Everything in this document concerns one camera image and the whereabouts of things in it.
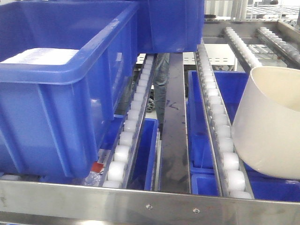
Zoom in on white plastic trash can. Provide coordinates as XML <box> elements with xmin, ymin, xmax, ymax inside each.
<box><xmin>232</xmin><ymin>66</ymin><xmax>300</xmax><ymax>180</ymax></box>

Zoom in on blue bin lower centre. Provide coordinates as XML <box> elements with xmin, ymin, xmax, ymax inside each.
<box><xmin>98</xmin><ymin>115</ymin><xmax>158</xmax><ymax>190</ymax></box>

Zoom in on blue bin lower right layer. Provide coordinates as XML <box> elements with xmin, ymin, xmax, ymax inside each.
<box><xmin>187</xmin><ymin>70</ymin><xmax>300</xmax><ymax>202</ymax></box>

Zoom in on person in grey trousers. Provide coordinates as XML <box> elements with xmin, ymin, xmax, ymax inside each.
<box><xmin>153</xmin><ymin>53</ymin><xmax>170</xmax><ymax>125</ymax></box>

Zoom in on left white roller track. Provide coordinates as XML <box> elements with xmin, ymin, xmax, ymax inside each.
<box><xmin>99</xmin><ymin>54</ymin><xmax>158</xmax><ymax>188</ymax></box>

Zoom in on white roller track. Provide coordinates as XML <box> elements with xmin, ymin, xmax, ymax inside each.
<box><xmin>99</xmin><ymin>54</ymin><xmax>158</xmax><ymax>188</ymax></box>
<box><xmin>223</xmin><ymin>27</ymin><xmax>262</xmax><ymax>72</ymax></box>
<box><xmin>195</xmin><ymin>44</ymin><xmax>254</xmax><ymax>199</ymax></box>

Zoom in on blue crate rear centre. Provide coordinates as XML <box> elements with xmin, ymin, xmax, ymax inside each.
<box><xmin>137</xmin><ymin>0</ymin><xmax>204</xmax><ymax>53</ymax></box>

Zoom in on large blue crate front left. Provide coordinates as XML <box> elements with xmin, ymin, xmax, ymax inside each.
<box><xmin>0</xmin><ymin>0</ymin><xmax>139</xmax><ymax>178</ymax></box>

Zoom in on middle white roller track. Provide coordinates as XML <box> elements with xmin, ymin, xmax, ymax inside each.
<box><xmin>195</xmin><ymin>44</ymin><xmax>254</xmax><ymax>199</ymax></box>

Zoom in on rear white roller track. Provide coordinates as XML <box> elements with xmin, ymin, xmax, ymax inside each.
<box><xmin>223</xmin><ymin>27</ymin><xmax>262</xmax><ymax>72</ymax></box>

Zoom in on white contents in crate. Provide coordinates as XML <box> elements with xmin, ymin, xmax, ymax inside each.
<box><xmin>1</xmin><ymin>48</ymin><xmax>79</xmax><ymax>65</ymax></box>

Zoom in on far right roller track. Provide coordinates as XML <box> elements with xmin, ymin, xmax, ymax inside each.
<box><xmin>256</xmin><ymin>27</ymin><xmax>300</xmax><ymax>69</ymax></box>

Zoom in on dark steel centre rail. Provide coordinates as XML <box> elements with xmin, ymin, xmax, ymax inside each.
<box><xmin>159</xmin><ymin>53</ymin><xmax>191</xmax><ymax>194</ymax></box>

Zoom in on steel flow rack frame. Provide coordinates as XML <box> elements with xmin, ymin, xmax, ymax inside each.
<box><xmin>0</xmin><ymin>18</ymin><xmax>300</xmax><ymax>225</ymax></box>

